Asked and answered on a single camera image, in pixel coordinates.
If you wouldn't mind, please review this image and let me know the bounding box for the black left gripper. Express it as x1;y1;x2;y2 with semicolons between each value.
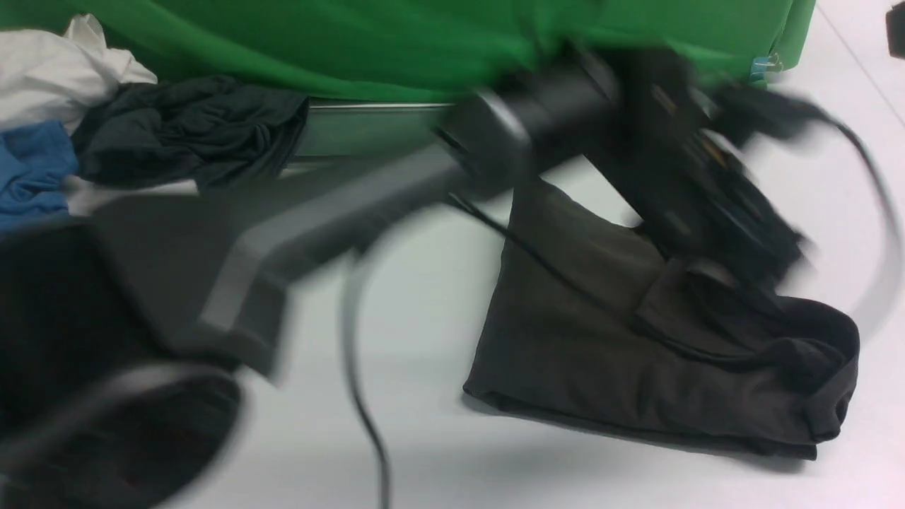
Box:
586;47;802;287

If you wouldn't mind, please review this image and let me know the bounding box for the gray long-sleeved shirt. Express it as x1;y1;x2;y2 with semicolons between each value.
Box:
463;180;860;460

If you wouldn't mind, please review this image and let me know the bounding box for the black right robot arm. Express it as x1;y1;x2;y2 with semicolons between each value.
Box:
885;1;905;60

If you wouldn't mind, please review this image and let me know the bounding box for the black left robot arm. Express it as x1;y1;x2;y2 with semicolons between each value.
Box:
2;47;811;508

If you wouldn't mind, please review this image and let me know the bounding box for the blue crumpled t-shirt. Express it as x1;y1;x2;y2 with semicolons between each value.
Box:
1;119;80;233

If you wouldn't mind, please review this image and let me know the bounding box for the blue binder clip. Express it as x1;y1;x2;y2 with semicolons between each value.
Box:
749;52;783;83

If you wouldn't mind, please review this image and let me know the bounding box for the green backdrop cloth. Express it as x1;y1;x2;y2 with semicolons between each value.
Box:
2;1;815;101

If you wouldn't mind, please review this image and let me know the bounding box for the dark teal crumpled garment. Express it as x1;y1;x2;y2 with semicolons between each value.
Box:
71;75;310;192

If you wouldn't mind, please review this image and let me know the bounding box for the white crumpled garment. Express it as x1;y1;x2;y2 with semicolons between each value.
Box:
1;14;158;134

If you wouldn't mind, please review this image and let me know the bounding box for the metal table cable hatch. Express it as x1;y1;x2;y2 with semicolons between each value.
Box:
285;100;450;172

